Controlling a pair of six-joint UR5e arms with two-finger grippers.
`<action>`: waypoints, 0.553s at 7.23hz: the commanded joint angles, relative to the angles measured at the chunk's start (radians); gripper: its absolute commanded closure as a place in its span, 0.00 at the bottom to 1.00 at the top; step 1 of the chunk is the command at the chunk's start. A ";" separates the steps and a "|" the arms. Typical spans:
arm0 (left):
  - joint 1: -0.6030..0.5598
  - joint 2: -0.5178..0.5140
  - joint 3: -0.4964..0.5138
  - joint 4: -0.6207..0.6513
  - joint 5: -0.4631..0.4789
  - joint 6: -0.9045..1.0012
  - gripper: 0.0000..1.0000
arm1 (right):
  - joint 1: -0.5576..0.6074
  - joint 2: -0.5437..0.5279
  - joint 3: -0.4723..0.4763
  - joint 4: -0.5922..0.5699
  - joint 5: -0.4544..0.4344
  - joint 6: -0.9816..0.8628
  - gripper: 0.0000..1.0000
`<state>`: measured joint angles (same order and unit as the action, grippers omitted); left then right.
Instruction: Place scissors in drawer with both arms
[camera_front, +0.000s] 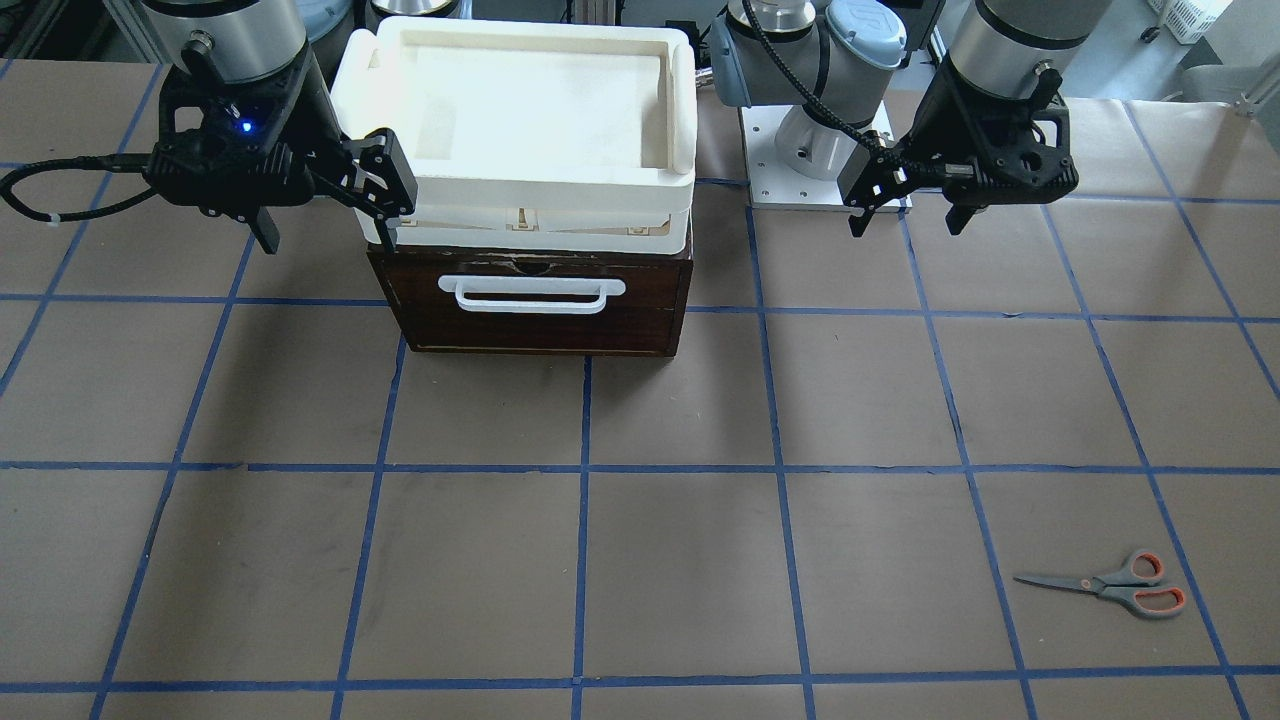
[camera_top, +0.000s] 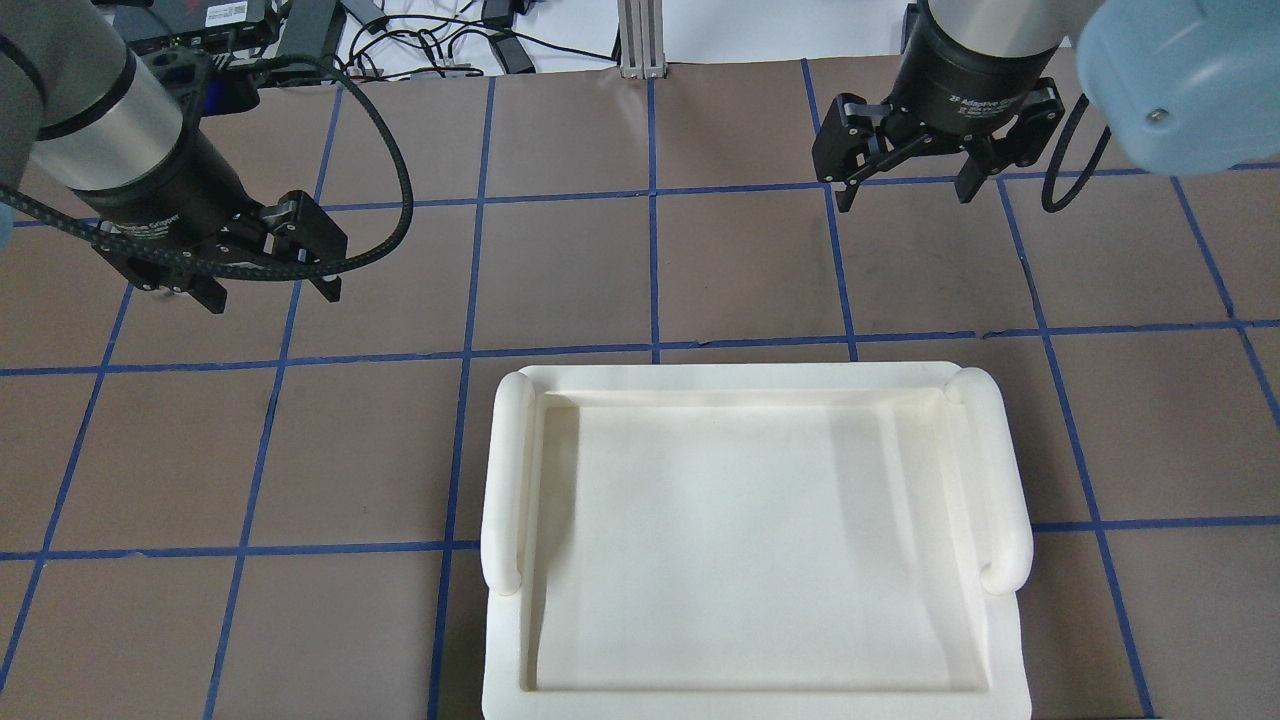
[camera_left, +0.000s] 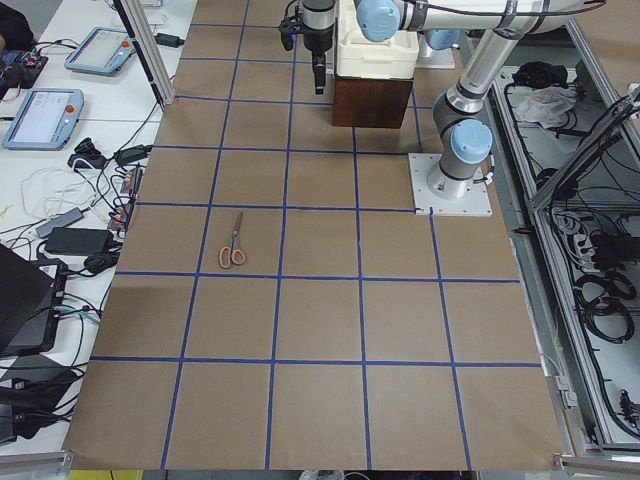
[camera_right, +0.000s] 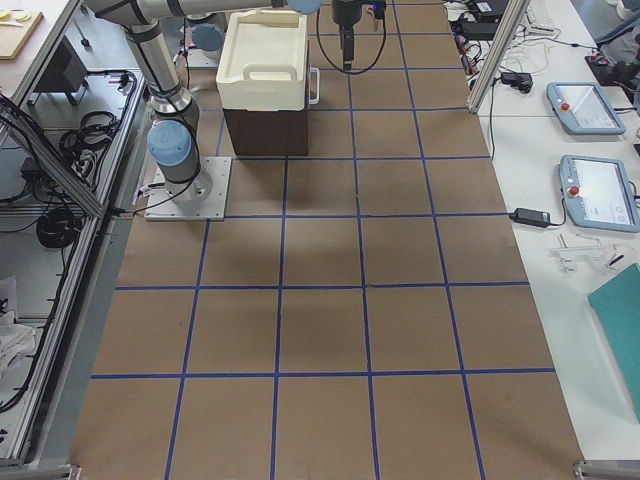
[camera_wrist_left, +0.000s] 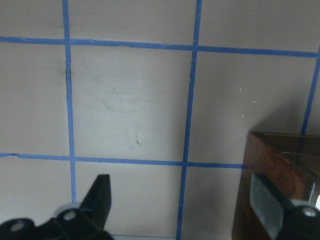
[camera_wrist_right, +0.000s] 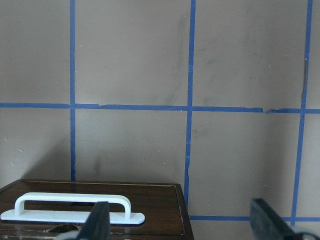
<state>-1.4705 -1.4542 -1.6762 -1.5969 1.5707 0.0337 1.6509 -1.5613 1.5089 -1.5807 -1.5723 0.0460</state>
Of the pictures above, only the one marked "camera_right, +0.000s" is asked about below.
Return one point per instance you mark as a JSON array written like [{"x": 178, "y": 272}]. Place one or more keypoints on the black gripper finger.
[{"x": 347, "y": 47}]

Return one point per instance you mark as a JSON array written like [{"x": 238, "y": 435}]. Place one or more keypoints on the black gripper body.
[{"x": 344, "y": 14}]

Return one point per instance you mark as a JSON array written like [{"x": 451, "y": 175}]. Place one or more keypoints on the white drawer handle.
[{"x": 314, "y": 86}]

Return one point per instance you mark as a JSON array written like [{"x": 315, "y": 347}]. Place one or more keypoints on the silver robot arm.
[{"x": 172, "y": 141}]

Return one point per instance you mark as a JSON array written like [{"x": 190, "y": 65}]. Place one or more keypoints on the dark brown wooden drawer cabinet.
[{"x": 266, "y": 108}]

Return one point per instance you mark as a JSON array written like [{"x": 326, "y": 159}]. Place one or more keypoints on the white foam tray box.
[{"x": 262, "y": 36}]

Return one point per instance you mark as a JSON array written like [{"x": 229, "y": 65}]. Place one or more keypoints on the upper teach pendant tablet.
[{"x": 583, "y": 109}]

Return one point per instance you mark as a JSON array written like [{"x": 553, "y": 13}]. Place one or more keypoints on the teach pendant tablet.
[
  {"x": 597, "y": 193},
  {"x": 583, "y": 109}
]

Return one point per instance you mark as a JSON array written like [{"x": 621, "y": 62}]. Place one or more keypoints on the black power adapter brick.
[{"x": 530, "y": 217}]

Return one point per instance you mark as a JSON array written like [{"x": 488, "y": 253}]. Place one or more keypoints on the lower teach pendant tablet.
[{"x": 597, "y": 193}]

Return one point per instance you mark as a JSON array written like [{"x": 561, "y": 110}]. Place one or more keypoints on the clear acrylic stand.
[{"x": 600, "y": 256}]

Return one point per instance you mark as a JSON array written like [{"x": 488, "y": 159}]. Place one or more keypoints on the wooden board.
[{"x": 17, "y": 27}]

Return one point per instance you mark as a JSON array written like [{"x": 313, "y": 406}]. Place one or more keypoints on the aluminium frame post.
[{"x": 505, "y": 33}]

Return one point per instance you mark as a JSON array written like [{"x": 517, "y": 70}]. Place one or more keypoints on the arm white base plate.
[{"x": 205, "y": 198}]

